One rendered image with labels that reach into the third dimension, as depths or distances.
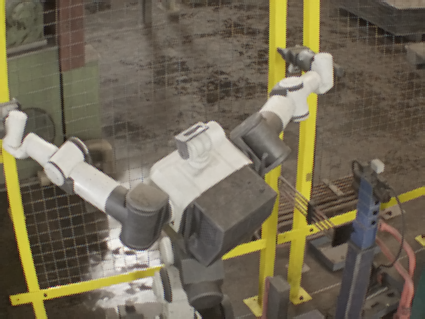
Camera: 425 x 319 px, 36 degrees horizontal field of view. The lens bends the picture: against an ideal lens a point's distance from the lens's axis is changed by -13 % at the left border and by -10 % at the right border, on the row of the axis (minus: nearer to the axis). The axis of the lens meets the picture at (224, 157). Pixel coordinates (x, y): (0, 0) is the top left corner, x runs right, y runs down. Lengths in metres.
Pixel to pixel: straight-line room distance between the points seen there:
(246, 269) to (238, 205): 1.83
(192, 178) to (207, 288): 0.40
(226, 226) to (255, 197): 0.12
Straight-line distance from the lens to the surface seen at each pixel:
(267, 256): 3.27
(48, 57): 4.31
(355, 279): 2.47
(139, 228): 1.88
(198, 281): 2.20
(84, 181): 1.95
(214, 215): 1.89
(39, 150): 2.07
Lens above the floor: 2.27
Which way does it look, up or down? 29 degrees down
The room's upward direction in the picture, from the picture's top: 1 degrees clockwise
